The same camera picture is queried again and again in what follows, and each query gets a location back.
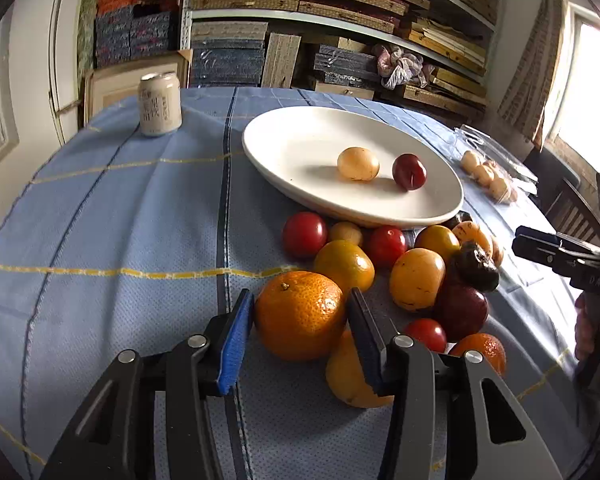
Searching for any white beverage can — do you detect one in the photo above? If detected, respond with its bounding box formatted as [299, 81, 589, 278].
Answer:
[138, 72, 181, 136]

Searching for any patterned window curtain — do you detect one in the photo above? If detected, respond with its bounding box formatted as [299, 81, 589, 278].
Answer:
[497, 0, 568, 150]

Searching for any pale orange speckled fruit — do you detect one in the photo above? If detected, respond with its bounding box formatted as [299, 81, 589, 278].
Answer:
[452, 220, 504, 268]

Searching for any white metal storage shelf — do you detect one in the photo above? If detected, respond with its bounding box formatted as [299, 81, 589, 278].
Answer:
[181, 0, 498, 84]

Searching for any yellow orange round fruit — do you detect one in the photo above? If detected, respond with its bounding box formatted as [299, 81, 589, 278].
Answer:
[313, 240, 375, 295]

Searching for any large orange mandarin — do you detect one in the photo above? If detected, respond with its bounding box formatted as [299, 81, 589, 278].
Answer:
[254, 271, 345, 362]

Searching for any small yellow fruit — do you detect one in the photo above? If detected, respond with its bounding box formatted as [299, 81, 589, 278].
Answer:
[329, 221, 364, 246]

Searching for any blue checked tablecloth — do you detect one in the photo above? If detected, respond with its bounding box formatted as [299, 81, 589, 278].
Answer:
[0, 88, 595, 479]

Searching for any small orange mandarin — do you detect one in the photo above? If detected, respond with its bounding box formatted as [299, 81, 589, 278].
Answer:
[449, 333, 507, 377]

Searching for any large yellow orange fruit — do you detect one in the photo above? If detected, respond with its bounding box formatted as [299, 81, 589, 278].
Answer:
[389, 248, 446, 312]

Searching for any yellow green round fruit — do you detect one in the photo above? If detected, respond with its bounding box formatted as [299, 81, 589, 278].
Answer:
[415, 226, 460, 261]

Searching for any dark maroon plum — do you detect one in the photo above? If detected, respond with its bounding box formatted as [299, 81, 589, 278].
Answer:
[434, 283, 488, 342]

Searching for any large white oval plate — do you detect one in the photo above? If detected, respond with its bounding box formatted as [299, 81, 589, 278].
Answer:
[242, 106, 464, 228]

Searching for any person's right hand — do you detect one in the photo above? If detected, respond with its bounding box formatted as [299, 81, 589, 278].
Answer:
[574, 292, 600, 361]

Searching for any dark purple mangosteen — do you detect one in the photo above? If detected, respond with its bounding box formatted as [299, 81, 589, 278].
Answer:
[452, 240, 499, 292]

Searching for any yellow orange persimmon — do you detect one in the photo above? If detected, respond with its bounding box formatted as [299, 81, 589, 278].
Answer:
[326, 330, 393, 408]

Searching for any red cherry tomato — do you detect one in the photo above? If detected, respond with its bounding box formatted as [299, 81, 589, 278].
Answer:
[283, 211, 328, 260]

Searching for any cardboard framed box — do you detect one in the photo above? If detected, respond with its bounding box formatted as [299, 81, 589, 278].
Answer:
[83, 49, 193, 124]

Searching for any pale beige round fruit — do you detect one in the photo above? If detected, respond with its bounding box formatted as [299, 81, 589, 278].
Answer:
[337, 146, 380, 182]

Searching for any dark red plum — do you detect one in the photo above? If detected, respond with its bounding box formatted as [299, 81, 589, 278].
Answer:
[392, 153, 428, 192]

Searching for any pink plastic bag on shelf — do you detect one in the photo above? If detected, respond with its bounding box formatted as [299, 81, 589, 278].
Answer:
[371, 44, 434, 90]

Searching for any small red tomato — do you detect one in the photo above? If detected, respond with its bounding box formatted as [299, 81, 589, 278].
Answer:
[403, 318, 447, 353]

